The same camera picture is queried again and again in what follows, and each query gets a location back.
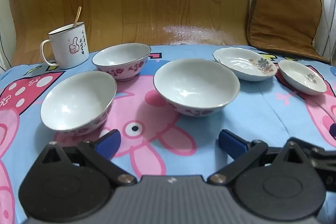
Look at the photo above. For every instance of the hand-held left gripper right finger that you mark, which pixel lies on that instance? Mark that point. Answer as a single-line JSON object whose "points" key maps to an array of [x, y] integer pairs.
{"points": [[231, 142]]}

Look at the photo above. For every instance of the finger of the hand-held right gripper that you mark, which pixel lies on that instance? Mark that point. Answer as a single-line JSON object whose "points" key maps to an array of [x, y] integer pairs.
{"points": [[325, 158]]}

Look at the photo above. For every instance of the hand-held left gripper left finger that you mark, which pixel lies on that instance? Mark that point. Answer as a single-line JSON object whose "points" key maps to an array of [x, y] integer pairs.
{"points": [[109, 141]]}

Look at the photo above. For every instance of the white bowl pink flowers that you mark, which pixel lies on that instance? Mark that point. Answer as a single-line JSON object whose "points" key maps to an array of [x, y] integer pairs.
{"points": [[197, 82], [76, 100], [120, 56]]}

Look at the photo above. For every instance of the white floral plate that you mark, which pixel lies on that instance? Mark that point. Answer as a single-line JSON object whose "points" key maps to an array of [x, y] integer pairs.
{"points": [[299, 75], [241, 62]]}

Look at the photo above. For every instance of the cartoon printed blanket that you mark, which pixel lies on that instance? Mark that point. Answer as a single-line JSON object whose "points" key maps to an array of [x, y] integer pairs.
{"points": [[262, 113]]}

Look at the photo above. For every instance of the white enamel mug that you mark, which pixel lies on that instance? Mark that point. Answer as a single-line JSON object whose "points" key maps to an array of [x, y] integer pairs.
{"points": [[68, 48]]}

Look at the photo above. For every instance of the golden stick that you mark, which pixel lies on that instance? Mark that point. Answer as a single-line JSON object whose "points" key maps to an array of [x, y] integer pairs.
{"points": [[77, 15]]}

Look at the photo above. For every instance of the brown cushion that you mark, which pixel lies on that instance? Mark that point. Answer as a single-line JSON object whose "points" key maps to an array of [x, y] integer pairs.
{"points": [[283, 16]]}

